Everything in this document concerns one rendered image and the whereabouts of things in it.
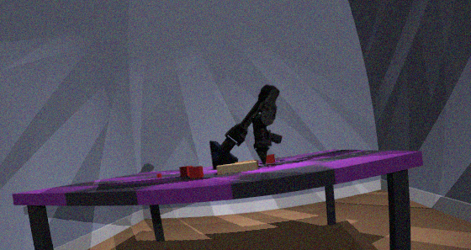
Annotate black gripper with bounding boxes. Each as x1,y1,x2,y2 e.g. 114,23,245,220
253,127,272,164

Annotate red cube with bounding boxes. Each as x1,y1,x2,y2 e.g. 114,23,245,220
266,154,275,163
179,165,192,177
189,166,204,178

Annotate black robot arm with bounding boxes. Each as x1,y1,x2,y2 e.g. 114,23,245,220
219,84,282,155

